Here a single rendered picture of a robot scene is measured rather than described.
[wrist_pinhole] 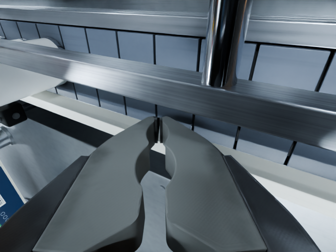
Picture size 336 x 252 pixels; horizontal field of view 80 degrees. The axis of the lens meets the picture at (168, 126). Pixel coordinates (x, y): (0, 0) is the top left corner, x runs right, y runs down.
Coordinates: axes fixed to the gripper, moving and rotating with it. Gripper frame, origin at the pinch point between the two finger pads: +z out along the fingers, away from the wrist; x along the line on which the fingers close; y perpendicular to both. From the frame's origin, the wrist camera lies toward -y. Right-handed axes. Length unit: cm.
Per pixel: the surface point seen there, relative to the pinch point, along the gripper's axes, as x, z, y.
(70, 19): -8.8, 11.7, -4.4
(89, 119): -6.9, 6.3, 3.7
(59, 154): -18.1, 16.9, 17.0
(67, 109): -9.6, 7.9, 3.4
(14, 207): -35, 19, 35
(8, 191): -35, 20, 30
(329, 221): 17.5, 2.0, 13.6
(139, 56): -1.8, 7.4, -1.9
